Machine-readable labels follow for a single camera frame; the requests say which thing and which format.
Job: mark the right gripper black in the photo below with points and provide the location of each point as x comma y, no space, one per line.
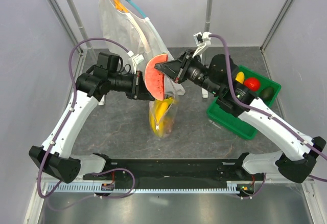
177,70

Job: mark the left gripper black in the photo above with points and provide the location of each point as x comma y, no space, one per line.
139,90

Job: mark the toy watermelon slice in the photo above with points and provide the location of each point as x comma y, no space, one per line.
154,79

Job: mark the yellow toy banana bunch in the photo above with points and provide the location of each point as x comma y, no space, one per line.
159,111

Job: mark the clear zip top bag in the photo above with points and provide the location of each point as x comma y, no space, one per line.
163,116

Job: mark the toy pineapple orange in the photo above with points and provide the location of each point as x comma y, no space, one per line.
168,123

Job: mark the dark green toy avocado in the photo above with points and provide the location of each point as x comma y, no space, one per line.
267,93

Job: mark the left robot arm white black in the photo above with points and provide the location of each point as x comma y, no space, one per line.
53,157

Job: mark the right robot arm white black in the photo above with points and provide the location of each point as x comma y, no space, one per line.
297,153

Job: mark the white garment on hanger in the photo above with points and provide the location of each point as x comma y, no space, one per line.
134,33

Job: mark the yellow toy mango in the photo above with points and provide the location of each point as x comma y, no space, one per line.
240,77

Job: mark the red toy tomato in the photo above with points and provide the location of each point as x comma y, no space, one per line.
252,83

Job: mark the teal clothes hanger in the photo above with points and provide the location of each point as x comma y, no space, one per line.
138,9

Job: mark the green plastic tray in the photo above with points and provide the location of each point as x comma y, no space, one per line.
235,125

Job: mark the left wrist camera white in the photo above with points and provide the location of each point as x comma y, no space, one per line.
135,61

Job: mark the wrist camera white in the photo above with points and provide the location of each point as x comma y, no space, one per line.
135,61
203,41

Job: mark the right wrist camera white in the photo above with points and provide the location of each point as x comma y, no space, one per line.
203,41

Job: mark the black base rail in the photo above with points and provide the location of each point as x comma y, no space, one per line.
173,174

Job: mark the white cable duct strip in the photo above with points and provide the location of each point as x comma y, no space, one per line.
80,187

